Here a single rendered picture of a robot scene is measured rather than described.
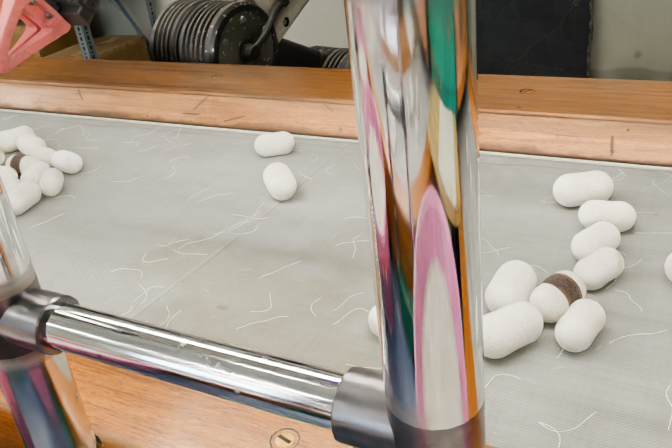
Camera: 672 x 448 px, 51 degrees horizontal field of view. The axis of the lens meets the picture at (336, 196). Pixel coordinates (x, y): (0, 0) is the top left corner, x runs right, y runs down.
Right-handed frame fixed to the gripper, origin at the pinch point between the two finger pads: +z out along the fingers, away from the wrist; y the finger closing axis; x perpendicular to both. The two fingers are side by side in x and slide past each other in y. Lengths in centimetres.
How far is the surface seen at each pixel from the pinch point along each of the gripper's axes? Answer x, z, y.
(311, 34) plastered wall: 165, -114, -86
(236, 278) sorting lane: -3.4, 15.0, 35.5
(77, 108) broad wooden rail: 9.6, -0.5, 0.4
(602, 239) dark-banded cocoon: 1, 7, 55
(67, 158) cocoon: 1.0, 7.9, 12.4
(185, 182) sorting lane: 3.2, 7.5, 23.3
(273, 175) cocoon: 1.2, 6.4, 32.3
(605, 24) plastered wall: 162, -121, 23
